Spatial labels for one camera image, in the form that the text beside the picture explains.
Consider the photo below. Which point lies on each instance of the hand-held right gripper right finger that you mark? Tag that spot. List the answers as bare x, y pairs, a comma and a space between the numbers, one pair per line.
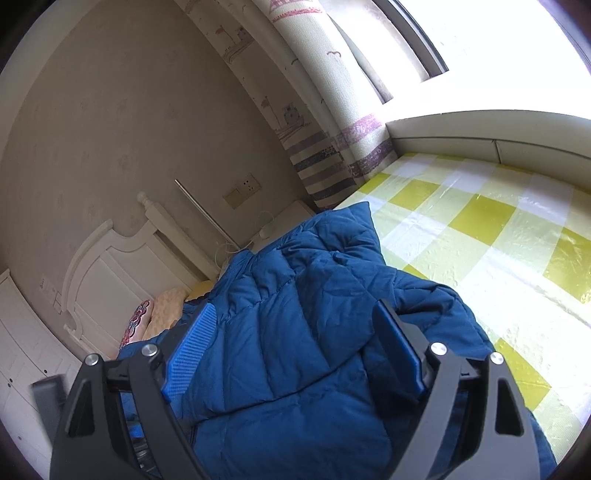
406, 355

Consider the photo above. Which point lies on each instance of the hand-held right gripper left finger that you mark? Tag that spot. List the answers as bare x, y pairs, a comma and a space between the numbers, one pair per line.
194, 346

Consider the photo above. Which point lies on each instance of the blue puffer jacket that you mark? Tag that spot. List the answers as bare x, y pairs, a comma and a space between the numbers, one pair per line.
300, 323

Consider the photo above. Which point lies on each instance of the cream textured pillow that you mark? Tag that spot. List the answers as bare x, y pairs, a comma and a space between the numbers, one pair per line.
168, 311

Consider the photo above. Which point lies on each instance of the white wardrobe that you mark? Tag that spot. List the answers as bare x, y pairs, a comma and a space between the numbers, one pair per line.
23, 350

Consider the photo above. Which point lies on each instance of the yellow cloth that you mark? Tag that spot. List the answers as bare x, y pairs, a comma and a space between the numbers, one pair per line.
203, 290

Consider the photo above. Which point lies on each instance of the floral pillow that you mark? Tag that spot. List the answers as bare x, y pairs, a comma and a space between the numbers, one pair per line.
136, 325

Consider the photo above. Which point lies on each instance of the white bed headboard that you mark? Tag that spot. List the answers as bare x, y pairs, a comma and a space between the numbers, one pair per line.
120, 272

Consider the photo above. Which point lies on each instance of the yellow checked bed sheet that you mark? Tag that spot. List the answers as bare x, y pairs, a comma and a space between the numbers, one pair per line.
485, 258

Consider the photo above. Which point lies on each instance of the metal rod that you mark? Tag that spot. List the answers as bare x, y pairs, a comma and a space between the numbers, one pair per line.
207, 217

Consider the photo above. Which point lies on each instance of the white nightstand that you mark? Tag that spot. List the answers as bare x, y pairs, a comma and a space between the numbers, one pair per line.
295, 214

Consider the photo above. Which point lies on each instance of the white window ledge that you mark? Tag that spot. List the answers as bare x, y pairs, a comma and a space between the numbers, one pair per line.
461, 131

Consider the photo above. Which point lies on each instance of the printed cream curtain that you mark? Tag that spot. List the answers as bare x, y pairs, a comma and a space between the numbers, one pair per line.
323, 92

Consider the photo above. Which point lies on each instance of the grey sheer curtain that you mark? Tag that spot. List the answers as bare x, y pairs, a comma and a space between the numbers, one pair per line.
369, 55

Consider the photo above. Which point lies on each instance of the wall switch panel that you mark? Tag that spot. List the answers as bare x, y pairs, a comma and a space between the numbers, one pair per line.
51, 295

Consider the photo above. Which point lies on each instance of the wall socket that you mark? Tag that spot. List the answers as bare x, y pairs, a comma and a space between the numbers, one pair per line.
241, 190

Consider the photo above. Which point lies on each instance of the dark window frame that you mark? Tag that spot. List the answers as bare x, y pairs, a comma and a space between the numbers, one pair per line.
415, 41

